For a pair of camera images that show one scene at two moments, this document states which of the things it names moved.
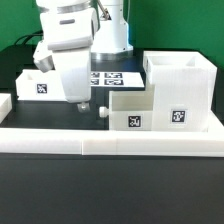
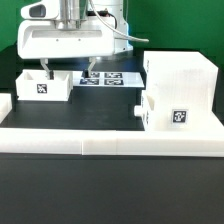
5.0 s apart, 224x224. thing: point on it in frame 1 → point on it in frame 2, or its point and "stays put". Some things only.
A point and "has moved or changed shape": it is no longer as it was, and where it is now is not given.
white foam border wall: (102, 141) stays put
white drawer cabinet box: (183, 90) stays put
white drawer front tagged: (129, 110) has moved or changed shape
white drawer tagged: (34, 85) stays put
